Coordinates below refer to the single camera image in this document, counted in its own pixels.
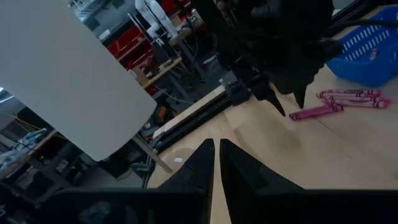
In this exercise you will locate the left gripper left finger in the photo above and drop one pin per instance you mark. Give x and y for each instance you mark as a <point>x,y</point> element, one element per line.
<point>140,205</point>

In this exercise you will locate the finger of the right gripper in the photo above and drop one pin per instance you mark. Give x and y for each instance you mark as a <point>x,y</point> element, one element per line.
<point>273,99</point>
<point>301,95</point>

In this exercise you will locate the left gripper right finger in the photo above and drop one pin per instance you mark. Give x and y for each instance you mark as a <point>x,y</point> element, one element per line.
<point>295,205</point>

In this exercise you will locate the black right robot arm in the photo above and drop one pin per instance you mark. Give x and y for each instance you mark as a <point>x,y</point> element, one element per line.
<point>264,9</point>

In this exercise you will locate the blue plastic basket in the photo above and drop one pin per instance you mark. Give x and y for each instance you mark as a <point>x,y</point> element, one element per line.
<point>357,71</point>

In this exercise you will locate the wooden workbench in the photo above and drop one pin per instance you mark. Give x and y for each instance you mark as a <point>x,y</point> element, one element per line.
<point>161,71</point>

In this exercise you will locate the white machine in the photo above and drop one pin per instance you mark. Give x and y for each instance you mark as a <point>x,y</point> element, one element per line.
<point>155,15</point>

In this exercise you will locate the white shade wooden table lamp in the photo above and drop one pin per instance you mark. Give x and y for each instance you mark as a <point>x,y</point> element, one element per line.
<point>62,77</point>

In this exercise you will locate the red storage bin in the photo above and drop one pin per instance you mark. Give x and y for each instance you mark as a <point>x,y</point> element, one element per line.
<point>130,43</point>

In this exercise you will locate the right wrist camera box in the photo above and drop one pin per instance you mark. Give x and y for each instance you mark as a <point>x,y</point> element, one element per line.
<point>237,93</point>

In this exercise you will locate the black aluminium table frame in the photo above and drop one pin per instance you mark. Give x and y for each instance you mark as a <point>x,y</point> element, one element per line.
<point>192,121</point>

